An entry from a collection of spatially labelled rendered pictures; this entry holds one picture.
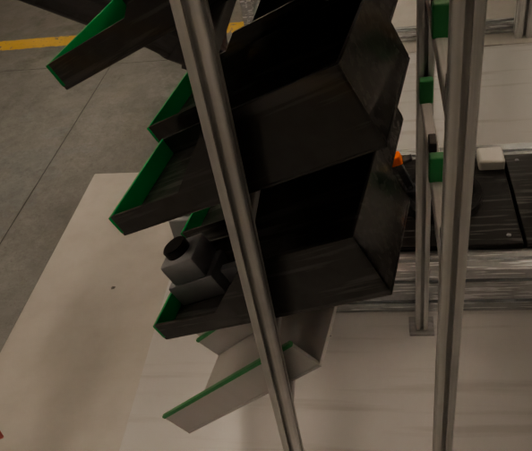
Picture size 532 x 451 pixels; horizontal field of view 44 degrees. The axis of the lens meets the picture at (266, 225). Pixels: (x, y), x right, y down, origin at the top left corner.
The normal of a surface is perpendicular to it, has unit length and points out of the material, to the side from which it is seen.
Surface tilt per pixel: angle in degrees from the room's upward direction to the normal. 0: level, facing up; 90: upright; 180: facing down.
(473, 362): 0
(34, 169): 0
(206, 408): 90
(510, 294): 90
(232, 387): 90
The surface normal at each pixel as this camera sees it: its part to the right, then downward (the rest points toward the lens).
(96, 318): -0.14, -0.74
